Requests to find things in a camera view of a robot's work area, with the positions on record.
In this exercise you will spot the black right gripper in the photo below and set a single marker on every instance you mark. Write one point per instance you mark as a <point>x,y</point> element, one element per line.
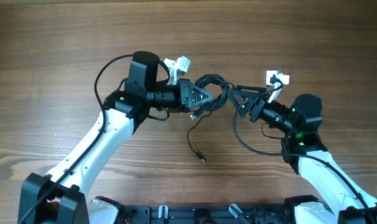
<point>254,108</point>

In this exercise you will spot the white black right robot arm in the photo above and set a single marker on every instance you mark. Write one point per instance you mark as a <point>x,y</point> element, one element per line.
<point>341,200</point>

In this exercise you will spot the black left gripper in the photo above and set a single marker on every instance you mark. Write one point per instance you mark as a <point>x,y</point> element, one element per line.
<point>185,89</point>

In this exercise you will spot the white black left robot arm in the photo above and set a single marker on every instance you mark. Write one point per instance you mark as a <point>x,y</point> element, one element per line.
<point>60,195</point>

